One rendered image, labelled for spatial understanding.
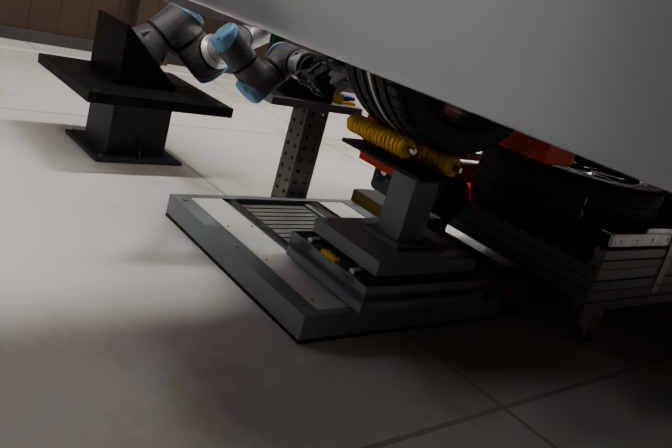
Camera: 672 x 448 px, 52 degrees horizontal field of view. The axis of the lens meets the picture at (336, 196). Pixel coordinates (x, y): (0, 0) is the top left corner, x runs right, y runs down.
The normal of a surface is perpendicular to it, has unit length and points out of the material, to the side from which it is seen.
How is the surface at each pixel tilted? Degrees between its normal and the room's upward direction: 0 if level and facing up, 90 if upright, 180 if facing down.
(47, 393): 0
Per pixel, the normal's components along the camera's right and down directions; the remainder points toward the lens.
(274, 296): -0.77, -0.03
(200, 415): 0.26, -0.93
